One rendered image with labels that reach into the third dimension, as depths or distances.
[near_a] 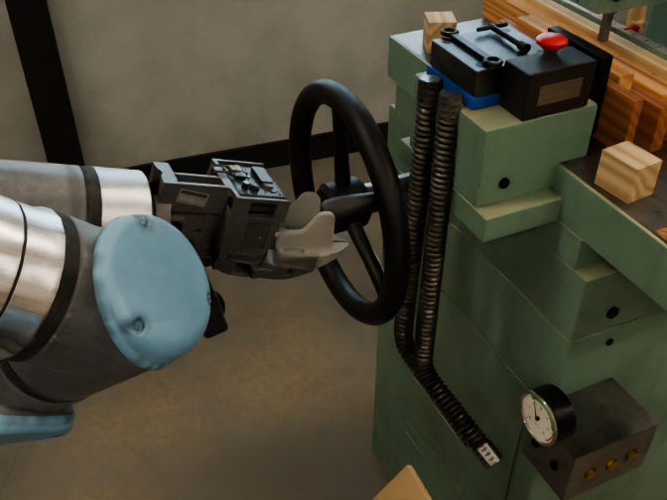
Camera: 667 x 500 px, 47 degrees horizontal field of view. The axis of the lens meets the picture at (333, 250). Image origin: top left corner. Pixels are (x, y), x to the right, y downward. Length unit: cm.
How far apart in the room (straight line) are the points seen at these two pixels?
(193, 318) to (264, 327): 144
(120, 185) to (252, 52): 170
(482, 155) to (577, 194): 11
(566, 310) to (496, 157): 21
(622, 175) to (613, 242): 7
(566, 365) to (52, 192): 59
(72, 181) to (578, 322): 54
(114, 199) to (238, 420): 114
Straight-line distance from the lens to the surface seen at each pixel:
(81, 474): 170
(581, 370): 95
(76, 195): 62
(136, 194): 64
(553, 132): 80
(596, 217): 80
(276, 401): 175
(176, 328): 46
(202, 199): 66
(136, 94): 231
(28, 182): 62
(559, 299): 89
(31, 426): 56
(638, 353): 101
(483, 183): 78
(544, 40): 79
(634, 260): 77
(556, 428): 86
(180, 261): 48
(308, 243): 73
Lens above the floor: 132
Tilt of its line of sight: 38 degrees down
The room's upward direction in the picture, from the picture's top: straight up
